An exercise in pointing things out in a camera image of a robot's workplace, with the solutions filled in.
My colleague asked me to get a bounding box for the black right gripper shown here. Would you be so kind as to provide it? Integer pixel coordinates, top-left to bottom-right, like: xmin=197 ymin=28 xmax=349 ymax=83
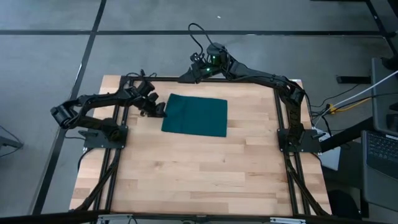
xmin=178 ymin=62 xmax=215 ymax=84

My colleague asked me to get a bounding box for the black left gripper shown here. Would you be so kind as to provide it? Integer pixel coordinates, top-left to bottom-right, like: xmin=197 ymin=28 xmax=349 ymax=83
xmin=136 ymin=91 xmax=167 ymax=118

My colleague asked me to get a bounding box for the teal microfiber towel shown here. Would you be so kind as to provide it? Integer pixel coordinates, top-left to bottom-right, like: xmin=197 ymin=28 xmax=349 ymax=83
xmin=160 ymin=93 xmax=228 ymax=138

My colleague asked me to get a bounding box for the grey floor stand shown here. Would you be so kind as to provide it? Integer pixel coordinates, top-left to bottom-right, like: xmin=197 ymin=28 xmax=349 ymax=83
xmin=0 ymin=124 xmax=25 ymax=158

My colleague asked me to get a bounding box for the white flat box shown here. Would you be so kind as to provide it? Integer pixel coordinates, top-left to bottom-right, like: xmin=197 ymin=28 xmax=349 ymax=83
xmin=318 ymin=146 xmax=342 ymax=172

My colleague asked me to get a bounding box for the black desk leg bar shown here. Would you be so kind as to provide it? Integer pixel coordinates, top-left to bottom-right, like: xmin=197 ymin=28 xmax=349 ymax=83
xmin=320 ymin=117 xmax=376 ymax=153

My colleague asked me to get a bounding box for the dark grey laptop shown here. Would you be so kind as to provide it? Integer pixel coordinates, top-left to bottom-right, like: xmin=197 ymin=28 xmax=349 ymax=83
xmin=366 ymin=130 xmax=398 ymax=181

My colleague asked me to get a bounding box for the grey cart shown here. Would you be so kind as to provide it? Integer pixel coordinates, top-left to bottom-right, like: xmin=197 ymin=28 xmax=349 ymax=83
xmin=360 ymin=57 xmax=398 ymax=215

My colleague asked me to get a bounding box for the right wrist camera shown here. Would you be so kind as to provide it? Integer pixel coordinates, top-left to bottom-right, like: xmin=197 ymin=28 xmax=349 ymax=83
xmin=189 ymin=52 xmax=203 ymax=65

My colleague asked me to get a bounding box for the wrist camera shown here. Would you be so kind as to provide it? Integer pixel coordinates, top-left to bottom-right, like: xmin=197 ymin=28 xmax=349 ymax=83
xmin=189 ymin=52 xmax=203 ymax=65
xmin=137 ymin=80 xmax=155 ymax=98

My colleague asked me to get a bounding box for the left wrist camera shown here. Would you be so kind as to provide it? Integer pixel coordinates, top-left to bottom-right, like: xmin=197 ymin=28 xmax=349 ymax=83
xmin=137 ymin=80 xmax=155 ymax=98

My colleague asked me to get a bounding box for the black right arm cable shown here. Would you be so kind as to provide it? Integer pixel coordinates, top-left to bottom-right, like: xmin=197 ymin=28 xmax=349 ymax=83
xmin=188 ymin=22 xmax=216 ymax=60

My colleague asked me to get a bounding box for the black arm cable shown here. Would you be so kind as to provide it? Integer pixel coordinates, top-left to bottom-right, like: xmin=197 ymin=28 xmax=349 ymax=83
xmin=125 ymin=69 xmax=158 ymax=82
xmin=188 ymin=22 xmax=216 ymax=60

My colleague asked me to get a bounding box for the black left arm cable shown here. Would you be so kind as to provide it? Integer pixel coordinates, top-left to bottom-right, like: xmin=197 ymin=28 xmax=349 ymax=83
xmin=125 ymin=69 xmax=158 ymax=82

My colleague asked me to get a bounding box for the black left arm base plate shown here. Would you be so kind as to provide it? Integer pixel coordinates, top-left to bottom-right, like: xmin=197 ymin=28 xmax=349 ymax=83
xmin=78 ymin=124 xmax=129 ymax=149

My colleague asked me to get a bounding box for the black aluminium table frame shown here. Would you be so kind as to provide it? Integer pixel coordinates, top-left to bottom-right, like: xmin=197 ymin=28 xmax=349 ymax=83
xmin=70 ymin=75 xmax=332 ymax=218

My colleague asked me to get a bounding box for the silver beam bracket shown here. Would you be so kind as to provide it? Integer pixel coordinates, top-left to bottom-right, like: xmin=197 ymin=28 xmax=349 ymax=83
xmin=96 ymin=213 xmax=134 ymax=224
xmin=269 ymin=217 xmax=307 ymax=224

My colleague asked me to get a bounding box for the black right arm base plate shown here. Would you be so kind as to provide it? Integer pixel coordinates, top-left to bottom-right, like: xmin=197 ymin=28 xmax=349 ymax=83
xmin=277 ymin=128 xmax=323 ymax=153

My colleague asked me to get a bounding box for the black floor cable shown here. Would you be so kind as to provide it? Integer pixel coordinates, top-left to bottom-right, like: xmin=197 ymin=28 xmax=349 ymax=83
xmin=310 ymin=83 xmax=361 ymax=108

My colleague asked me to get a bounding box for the black overhead frame beam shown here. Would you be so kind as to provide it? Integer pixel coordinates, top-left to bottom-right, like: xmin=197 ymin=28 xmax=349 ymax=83
xmin=0 ymin=210 xmax=398 ymax=224

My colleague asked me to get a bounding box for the yellow cable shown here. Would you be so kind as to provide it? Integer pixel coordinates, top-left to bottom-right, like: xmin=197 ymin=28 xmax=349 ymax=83
xmin=328 ymin=96 xmax=373 ymax=114

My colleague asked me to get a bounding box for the black flat floor bracket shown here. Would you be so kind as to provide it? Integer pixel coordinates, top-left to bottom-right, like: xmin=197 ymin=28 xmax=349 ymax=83
xmin=336 ymin=75 xmax=373 ymax=84

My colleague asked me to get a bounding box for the white cable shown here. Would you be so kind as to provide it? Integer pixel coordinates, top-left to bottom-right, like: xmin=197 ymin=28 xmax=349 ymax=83
xmin=313 ymin=70 xmax=398 ymax=128

